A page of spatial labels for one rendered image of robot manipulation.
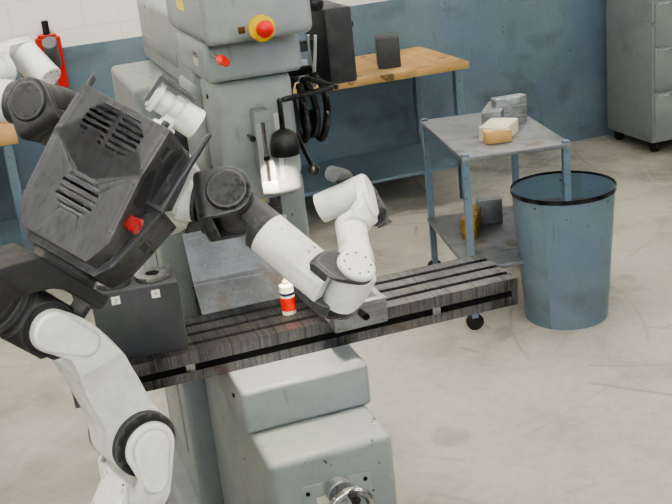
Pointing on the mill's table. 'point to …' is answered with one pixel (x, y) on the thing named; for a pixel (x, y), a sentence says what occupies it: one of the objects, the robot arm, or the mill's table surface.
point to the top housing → (214, 36)
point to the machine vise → (374, 305)
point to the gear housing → (240, 57)
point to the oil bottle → (287, 298)
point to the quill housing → (242, 155)
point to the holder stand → (144, 313)
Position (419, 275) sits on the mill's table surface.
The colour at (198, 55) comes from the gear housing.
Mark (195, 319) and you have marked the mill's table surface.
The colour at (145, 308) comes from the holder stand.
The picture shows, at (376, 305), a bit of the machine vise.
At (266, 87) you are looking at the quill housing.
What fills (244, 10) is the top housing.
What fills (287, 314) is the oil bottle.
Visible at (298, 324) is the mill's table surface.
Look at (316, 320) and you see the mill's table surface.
